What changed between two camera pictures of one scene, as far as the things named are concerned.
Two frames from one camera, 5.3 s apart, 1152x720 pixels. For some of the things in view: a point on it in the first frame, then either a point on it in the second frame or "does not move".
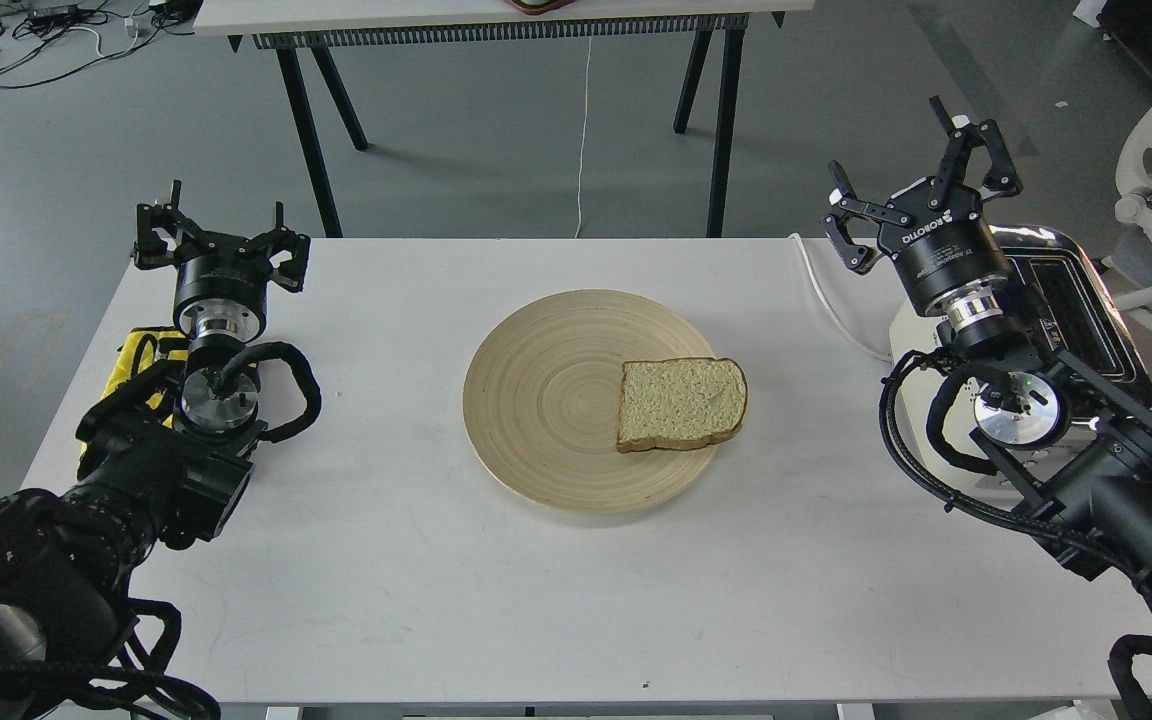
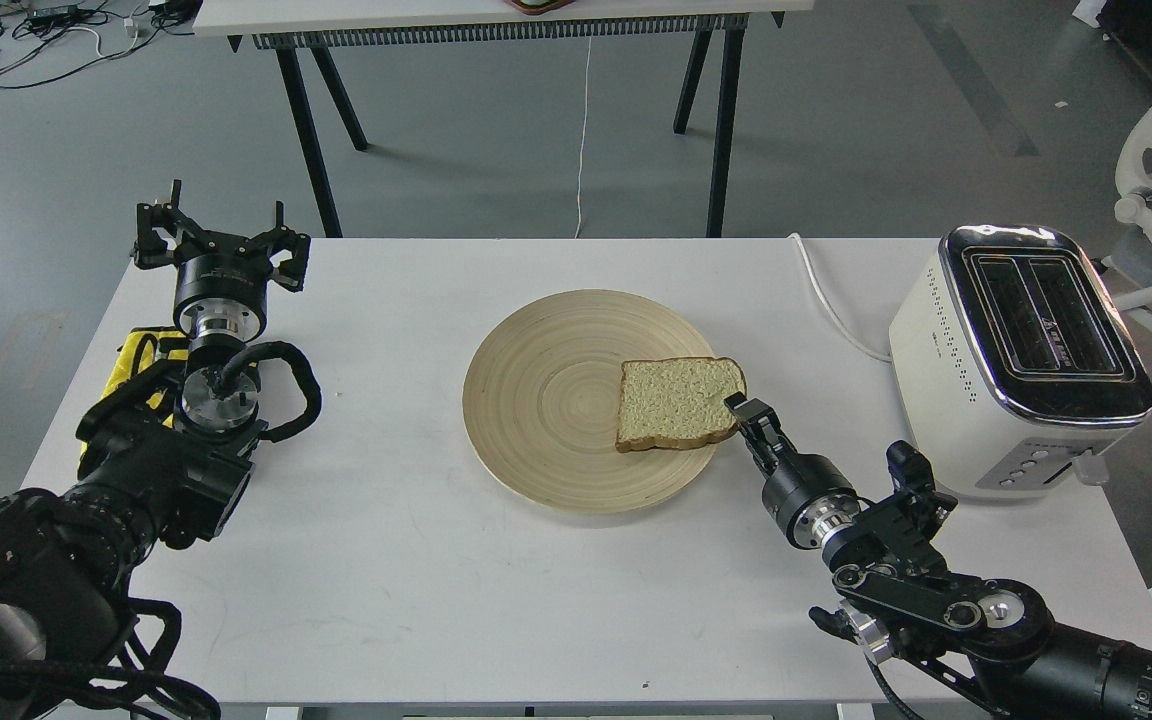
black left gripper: x=216 y=266 does not move
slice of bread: x=682 y=401 does not move
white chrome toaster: x=1027 y=377 does not move
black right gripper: x=940 y=240 → x=798 y=480
